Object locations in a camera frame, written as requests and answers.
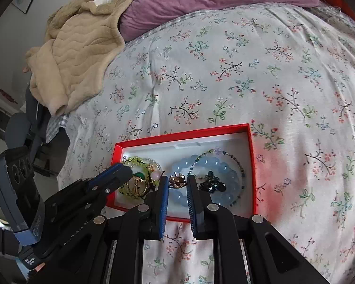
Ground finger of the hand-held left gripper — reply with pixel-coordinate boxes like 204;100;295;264
87;163;133;195

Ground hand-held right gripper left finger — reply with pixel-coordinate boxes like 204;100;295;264
43;175;170;284

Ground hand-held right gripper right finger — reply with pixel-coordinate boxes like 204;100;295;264
186;174;330;284

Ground green bead bracelet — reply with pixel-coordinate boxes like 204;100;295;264
120;155;163;199

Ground gold wire bangle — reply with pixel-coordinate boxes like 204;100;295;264
126;174;150;198

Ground gold ring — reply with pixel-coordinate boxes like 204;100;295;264
169;174;186;189

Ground black hair claw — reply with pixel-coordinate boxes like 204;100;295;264
198;171;227;193

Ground thin beaded necklace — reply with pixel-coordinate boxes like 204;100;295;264
186;149;247;208

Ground red jewelry box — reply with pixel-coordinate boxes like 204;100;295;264
106;123;257;223

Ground dark chair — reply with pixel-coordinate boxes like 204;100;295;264
4;89;68;178

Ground plaid cloth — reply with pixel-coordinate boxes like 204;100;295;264
46;114;70;144

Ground beige quilted blanket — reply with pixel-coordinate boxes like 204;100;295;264
25;0;139;117

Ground floral bedsheet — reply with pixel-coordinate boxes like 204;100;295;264
58;1;355;284

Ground blue bead bracelet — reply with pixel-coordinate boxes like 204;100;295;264
166;157;246;208

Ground red wall ornament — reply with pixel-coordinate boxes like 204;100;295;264
0;85;19;105

